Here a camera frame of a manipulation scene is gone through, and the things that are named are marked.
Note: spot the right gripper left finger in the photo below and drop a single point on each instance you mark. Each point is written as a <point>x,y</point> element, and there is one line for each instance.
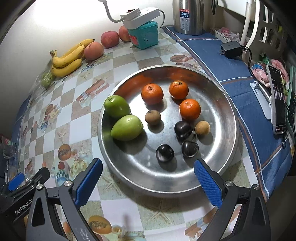
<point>44,222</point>

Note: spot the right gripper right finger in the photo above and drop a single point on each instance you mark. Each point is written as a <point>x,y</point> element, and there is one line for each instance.
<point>253,220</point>

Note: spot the dark cherry with stem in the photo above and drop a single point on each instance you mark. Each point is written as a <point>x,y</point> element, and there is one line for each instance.
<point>189,149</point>

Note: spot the black cherry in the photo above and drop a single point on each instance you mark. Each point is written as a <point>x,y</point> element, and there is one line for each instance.
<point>164,153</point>
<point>182,130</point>

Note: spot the orange tangerine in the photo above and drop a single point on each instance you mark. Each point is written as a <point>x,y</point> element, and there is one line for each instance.
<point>152,94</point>
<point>190,109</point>
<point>178,89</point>

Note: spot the small green jujube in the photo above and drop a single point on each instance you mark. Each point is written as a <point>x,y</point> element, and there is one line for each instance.
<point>116,106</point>

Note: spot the tan longan fruit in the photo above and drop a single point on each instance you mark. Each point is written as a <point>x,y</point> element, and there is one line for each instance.
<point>153,117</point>

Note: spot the blue checked tablecloth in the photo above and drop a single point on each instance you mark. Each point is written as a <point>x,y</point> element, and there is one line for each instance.
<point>270,154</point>

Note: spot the round steel tray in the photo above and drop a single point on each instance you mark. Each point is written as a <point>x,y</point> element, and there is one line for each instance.
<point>134,162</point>

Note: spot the small tan longan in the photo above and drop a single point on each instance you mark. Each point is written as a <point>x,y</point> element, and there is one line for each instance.
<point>202,128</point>

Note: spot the large green jujube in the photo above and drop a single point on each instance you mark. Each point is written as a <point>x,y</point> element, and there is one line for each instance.
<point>127,128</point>

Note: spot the plastic bag green fruit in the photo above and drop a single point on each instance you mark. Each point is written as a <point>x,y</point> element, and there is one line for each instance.
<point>47,78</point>

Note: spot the white phone stand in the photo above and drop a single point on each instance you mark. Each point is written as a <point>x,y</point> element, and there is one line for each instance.
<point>263,98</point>

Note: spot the yellow banana bunch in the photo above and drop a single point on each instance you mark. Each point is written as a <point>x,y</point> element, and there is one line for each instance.
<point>70,61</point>

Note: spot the snack bags pile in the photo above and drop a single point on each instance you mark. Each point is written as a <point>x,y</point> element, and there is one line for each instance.
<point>261,72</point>

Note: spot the black smartphone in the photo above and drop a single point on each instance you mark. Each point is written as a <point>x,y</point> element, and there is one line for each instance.
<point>277,104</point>

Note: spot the black power adapter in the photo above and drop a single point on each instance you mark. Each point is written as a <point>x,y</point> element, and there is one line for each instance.
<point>231,49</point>

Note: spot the peach beside bananas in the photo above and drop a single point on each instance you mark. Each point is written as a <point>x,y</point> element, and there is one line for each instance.
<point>93,51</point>

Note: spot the middle red peach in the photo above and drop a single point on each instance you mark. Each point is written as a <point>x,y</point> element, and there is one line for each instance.
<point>109,39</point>

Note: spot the red peach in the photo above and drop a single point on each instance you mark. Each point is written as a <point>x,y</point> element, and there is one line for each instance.
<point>109,39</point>
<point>124,34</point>

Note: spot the white chair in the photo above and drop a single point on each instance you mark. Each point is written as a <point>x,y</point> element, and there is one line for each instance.
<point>268,35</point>

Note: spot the right red peach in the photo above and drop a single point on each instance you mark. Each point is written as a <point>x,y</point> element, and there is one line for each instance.
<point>124,34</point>

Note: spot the teal plastic box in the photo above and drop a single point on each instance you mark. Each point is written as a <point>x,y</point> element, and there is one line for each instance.
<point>145,36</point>

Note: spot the stainless steel kettle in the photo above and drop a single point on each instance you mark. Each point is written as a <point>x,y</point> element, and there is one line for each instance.
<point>188,16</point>

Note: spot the white power strip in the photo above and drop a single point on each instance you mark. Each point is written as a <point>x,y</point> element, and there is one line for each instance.
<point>135,18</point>

